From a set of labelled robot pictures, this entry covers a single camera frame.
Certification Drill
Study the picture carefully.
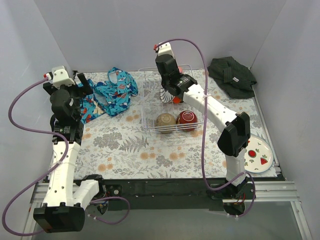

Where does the blue striped white plate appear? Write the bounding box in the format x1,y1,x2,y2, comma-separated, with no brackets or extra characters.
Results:
160,88,175,104

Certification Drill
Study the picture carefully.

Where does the red bowl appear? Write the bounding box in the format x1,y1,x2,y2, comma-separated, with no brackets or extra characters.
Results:
176,110,198,132

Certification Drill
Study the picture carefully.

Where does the watermelon pattern plate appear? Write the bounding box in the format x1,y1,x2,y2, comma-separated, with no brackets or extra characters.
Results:
244,135,274,174

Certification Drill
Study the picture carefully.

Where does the orange round plate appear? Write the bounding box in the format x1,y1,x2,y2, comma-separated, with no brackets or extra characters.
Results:
172,96,183,104

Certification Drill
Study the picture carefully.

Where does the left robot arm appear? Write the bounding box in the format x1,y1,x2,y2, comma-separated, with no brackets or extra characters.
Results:
33,70,107,233

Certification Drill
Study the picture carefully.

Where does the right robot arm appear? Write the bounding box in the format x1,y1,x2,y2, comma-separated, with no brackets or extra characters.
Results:
155,54,251,199

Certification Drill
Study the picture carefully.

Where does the pink plastic cup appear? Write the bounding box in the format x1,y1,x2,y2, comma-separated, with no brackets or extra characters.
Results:
178,66,184,74

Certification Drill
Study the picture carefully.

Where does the blue patterned cloth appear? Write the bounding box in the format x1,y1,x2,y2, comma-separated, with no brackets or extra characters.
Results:
80,67,139,124

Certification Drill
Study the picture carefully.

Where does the beige ceramic bowl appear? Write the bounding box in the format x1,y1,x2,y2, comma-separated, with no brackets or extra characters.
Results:
155,113,176,134

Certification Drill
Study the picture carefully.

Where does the dark green shirt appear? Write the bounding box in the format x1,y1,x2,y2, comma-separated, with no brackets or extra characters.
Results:
207,56,257,99

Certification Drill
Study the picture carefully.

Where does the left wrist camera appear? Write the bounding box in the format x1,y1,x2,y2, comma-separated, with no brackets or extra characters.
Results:
43,65,76,89

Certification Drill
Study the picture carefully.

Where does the white wire dish rack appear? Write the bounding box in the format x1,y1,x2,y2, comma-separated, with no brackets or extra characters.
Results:
138,67,204,134

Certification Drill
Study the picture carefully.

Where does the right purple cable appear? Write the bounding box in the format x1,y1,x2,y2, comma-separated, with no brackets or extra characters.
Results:
159,38,257,217

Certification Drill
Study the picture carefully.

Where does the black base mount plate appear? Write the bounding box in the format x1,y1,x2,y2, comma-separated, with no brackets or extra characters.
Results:
84,177,261,213

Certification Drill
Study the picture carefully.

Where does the aluminium frame rail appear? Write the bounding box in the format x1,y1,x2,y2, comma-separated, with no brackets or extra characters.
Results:
35,178,319,240

